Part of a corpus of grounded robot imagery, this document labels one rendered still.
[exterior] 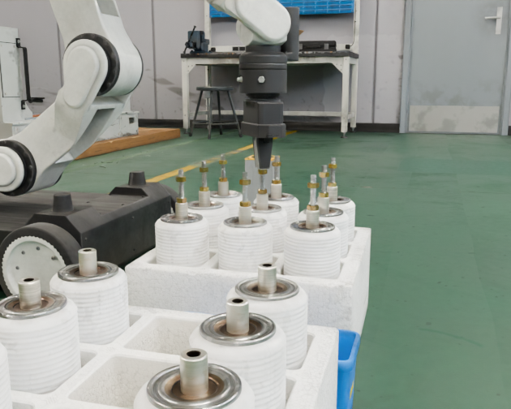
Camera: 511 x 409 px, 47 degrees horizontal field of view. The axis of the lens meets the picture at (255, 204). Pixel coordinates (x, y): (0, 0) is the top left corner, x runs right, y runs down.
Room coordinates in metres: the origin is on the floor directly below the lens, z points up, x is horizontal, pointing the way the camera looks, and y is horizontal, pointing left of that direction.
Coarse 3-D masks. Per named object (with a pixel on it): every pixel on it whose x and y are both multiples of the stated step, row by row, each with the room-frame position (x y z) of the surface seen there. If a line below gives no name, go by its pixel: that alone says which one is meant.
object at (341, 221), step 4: (300, 216) 1.06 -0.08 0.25; (304, 216) 1.05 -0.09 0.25; (340, 216) 1.04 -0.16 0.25; (344, 216) 1.05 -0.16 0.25; (300, 220) 1.05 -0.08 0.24; (320, 220) 1.03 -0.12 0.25; (324, 220) 1.03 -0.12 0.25; (328, 220) 1.03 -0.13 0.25; (332, 220) 1.03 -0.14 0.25; (336, 220) 1.03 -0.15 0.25; (340, 220) 1.03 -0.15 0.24; (344, 220) 1.04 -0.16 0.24; (348, 220) 1.06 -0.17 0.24; (336, 224) 1.03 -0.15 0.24; (340, 224) 1.03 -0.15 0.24; (344, 224) 1.04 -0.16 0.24; (348, 224) 1.06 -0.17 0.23; (340, 228) 1.03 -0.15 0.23; (344, 228) 1.04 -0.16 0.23; (344, 232) 1.04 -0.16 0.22; (344, 236) 1.04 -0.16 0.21; (344, 240) 1.04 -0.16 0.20; (344, 244) 1.04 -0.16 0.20; (340, 248) 1.03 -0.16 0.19; (344, 248) 1.04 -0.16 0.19; (344, 252) 1.04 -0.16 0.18; (344, 256) 1.04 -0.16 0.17
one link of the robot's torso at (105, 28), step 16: (64, 0) 1.41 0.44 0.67; (80, 0) 1.40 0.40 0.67; (96, 0) 1.39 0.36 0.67; (112, 0) 1.48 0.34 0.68; (64, 16) 1.41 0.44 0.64; (80, 16) 1.40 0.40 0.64; (96, 16) 1.39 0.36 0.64; (112, 16) 1.44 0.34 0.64; (64, 32) 1.41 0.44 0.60; (80, 32) 1.40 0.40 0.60; (96, 32) 1.39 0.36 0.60; (112, 32) 1.40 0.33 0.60; (112, 48) 1.36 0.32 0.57; (128, 48) 1.43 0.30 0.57; (112, 64) 1.36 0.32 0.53; (128, 64) 1.41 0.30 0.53; (112, 80) 1.36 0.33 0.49; (128, 80) 1.42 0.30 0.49; (96, 96) 1.38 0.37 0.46
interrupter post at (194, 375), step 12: (192, 348) 0.44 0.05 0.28; (180, 360) 0.42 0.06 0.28; (192, 360) 0.42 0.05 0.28; (204, 360) 0.42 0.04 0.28; (180, 372) 0.42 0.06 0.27; (192, 372) 0.41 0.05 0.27; (204, 372) 0.42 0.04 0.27; (180, 384) 0.42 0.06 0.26; (192, 384) 0.41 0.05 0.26; (204, 384) 0.42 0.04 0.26
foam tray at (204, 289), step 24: (360, 240) 1.13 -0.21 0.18; (144, 264) 0.98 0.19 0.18; (216, 264) 0.99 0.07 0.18; (360, 264) 1.00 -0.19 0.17; (144, 288) 0.95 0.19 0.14; (168, 288) 0.94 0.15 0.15; (192, 288) 0.93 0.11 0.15; (216, 288) 0.92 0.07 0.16; (312, 288) 0.88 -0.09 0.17; (336, 288) 0.87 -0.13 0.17; (360, 288) 1.02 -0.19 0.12; (216, 312) 0.92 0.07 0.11; (312, 312) 0.88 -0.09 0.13; (336, 312) 0.87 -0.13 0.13; (360, 312) 1.04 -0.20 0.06; (360, 336) 1.06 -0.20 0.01
